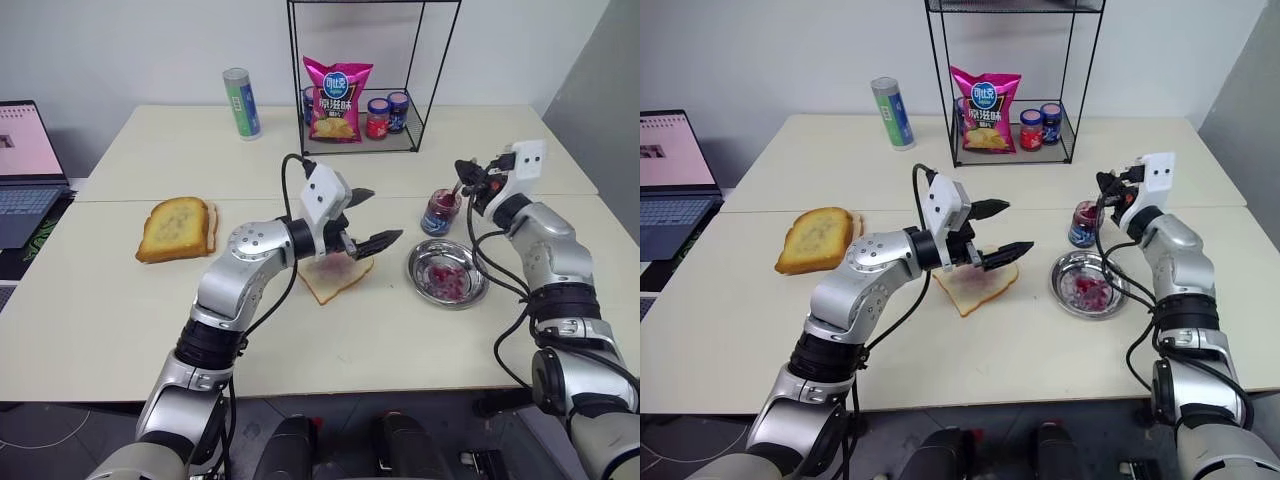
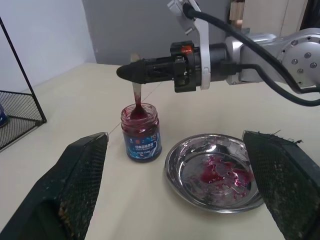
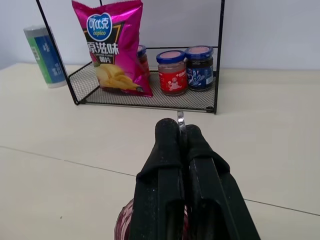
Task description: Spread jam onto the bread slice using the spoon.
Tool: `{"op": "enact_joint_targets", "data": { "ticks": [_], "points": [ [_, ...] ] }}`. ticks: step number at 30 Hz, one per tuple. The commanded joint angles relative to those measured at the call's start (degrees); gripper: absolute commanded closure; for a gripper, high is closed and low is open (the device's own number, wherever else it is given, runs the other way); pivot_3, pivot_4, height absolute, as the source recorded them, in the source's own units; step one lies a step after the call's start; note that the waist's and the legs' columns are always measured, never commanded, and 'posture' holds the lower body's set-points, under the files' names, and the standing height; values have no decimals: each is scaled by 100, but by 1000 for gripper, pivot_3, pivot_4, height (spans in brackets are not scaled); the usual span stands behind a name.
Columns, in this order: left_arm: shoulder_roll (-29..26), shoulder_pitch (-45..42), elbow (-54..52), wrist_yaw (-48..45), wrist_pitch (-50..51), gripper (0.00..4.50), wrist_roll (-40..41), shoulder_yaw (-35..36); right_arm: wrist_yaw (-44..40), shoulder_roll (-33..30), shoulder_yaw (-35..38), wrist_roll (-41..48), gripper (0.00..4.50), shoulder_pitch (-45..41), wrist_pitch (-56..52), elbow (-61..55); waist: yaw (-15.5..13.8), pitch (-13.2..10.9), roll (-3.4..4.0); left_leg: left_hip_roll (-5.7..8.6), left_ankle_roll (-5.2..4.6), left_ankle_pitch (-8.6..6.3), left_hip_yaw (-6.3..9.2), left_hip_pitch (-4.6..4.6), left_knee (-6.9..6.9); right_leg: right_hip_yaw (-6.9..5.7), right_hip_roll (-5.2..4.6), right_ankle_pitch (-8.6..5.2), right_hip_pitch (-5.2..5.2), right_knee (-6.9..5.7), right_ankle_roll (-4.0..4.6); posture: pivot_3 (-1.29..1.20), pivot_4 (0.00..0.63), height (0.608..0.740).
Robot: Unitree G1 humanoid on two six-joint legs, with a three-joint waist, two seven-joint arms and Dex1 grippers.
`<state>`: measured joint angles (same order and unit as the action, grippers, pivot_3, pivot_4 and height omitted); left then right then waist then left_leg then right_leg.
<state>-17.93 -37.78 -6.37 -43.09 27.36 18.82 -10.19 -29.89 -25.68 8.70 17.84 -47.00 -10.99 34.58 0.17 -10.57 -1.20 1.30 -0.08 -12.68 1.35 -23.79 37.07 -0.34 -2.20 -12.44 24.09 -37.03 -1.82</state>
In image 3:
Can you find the glass jam jar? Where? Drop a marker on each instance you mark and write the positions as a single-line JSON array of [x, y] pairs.
[[125, 220]]

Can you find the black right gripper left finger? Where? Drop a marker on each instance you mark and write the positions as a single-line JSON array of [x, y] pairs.
[[160, 175]]

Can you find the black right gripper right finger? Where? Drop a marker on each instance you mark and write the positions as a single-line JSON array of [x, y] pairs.
[[212, 190]]

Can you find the red jar behind chip bag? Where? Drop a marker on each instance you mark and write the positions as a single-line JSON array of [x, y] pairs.
[[143, 62]]

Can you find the silver metal spoon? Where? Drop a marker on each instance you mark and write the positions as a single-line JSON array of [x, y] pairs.
[[181, 123]]

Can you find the grey blue label roll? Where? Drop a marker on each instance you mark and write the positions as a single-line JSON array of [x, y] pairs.
[[46, 60]]

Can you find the pink potato chip bag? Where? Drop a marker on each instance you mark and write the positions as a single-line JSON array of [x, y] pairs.
[[113, 50]]

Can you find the dark blue label jam jar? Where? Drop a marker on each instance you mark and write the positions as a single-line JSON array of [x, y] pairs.
[[201, 70]]

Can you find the red label jar blue lid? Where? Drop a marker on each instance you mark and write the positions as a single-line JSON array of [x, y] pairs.
[[173, 75]]

